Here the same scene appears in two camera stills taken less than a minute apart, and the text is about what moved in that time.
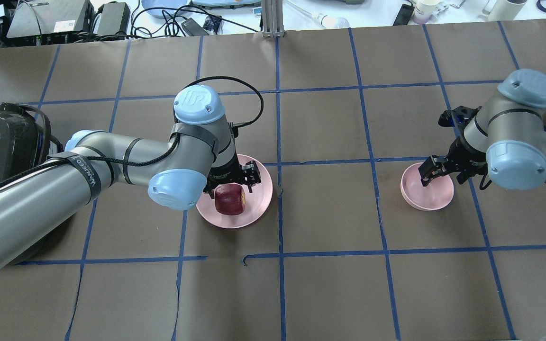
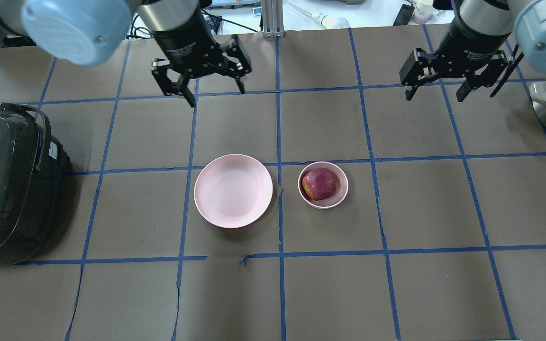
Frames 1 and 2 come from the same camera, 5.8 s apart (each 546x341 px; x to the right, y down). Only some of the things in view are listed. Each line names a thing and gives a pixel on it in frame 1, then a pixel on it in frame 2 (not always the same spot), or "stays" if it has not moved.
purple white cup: [423, 10] stays
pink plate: [257, 202] stays
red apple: [230, 199] → [319, 183]
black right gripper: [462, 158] → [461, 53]
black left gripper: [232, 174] → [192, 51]
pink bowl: [435, 195] → [338, 196]
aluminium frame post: [273, 25] stays
